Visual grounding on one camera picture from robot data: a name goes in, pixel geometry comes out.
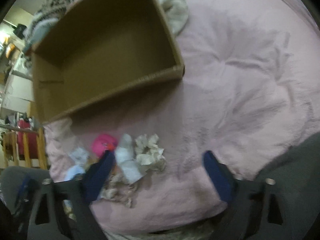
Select light blue fluffy sock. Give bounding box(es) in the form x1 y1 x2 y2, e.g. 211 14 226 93
64 147 89 181

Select white ankle sock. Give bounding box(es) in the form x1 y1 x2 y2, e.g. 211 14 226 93
114 134 145 184

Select beige fabric scrunchie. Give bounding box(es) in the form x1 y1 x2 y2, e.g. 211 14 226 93
135 134 166 172

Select grey lace scrunchie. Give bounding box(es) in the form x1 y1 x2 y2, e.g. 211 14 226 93
99 173 138 208

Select pink plush toy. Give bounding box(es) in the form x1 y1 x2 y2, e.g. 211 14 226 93
91 134 118 158

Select red suitcase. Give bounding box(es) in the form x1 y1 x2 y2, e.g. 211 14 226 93
17 119 39 159

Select pink bed duvet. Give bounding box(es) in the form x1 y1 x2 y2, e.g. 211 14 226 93
45 0 319 239

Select yellow wooden chair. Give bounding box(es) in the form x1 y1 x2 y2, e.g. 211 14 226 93
1 128 49 170

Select white kitchen cabinet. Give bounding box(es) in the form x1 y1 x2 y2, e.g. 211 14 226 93
1 53 34 119

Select brown cardboard box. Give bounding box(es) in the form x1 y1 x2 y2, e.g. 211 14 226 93
31 0 185 124

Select white fluffy cloth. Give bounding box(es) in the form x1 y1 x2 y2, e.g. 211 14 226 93
158 0 189 36

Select patterned knit sweater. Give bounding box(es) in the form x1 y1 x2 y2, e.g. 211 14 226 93
23 0 75 52

